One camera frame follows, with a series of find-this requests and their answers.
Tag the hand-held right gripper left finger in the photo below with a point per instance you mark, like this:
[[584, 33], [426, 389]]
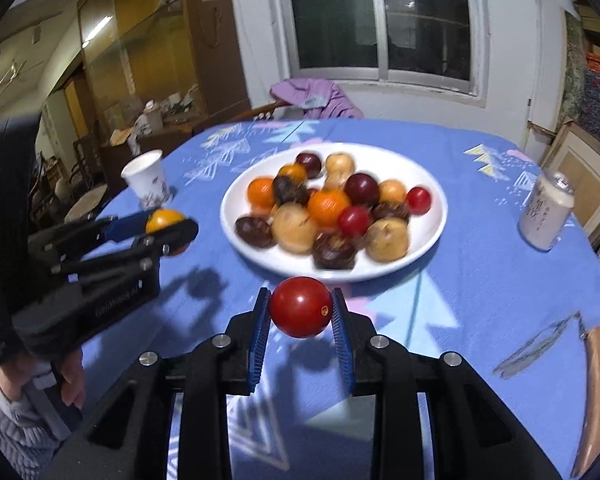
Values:
[[260, 342]]

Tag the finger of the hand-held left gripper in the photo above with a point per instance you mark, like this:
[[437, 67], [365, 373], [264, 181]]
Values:
[[175, 240], [125, 227]]

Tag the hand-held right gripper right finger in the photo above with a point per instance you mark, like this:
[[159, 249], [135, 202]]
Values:
[[341, 347]]

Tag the yellow tomato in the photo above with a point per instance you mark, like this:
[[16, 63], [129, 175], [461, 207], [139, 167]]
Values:
[[165, 220]]

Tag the dark water chestnut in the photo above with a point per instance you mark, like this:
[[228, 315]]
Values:
[[335, 251], [254, 232], [392, 210], [287, 187]]

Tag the white plate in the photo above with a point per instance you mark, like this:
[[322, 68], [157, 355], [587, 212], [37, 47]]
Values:
[[427, 232]]

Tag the person's left forearm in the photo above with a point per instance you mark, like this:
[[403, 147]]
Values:
[[10, 430]]

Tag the person's left hand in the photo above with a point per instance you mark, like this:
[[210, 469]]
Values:
[[75, 380]]

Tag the round pale stool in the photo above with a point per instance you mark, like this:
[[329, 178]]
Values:
[[87, 202]]

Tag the white printed paper cup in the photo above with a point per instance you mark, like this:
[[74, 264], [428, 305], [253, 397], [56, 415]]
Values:
[[145, 180]]

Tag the dark wooden chair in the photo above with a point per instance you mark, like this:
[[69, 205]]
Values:
[[87, 160]]

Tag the crumpled paper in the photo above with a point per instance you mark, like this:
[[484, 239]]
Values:
[[126, 139]]

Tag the wicker chair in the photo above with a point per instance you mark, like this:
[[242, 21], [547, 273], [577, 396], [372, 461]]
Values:
[[240, 114]]

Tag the wooden glass cabinet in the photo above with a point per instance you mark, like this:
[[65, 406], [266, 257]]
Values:
[[145, 60]]

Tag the purple cloth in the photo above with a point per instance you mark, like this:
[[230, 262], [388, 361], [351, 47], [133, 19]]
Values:
[[320, 95]]

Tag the white drink can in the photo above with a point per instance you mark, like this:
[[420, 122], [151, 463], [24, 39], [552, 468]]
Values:
[[545, 215]]

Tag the white framed window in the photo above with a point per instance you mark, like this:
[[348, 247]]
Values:
[[340, 20]]

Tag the white door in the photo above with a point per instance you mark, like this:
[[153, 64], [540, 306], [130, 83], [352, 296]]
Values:
[[547, 60]]

